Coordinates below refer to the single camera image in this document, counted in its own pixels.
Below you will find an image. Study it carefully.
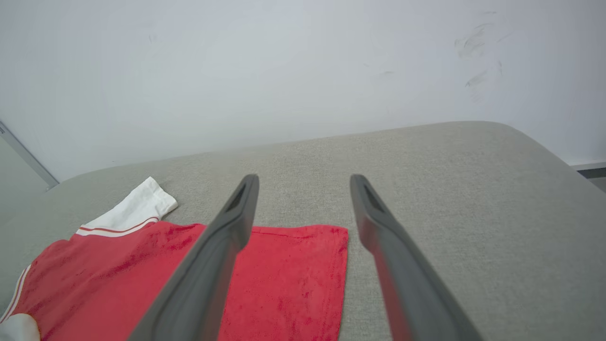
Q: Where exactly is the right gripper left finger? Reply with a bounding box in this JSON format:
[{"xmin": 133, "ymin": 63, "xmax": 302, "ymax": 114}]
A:
[{"xmin": 128, "ymin": 174, "xmax": 260, "ymax": 341}]

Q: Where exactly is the grey wall baseboard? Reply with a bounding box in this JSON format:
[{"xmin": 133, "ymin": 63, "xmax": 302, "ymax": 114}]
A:
[{"xmin": 570, "ymin": 162, "xmax": 606, "ymax": 180}]

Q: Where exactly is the red and white garment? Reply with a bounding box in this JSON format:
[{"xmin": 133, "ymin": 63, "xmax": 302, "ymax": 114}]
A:
[{"xmin": 0, "ymin": 177, "xmax": 350, "ymax": 341}]

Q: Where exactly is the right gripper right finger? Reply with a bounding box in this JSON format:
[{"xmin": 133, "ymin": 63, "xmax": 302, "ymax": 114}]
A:
[{"xmin": 350, "ymin": 174, "xmax": 484, "ymax": 341}]

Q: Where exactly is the grey metal frame strip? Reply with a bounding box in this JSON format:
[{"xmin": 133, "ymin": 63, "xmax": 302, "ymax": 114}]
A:
[{"xmin": 0, "ymin": 121, "xmax": 60, "ymax": 191}]

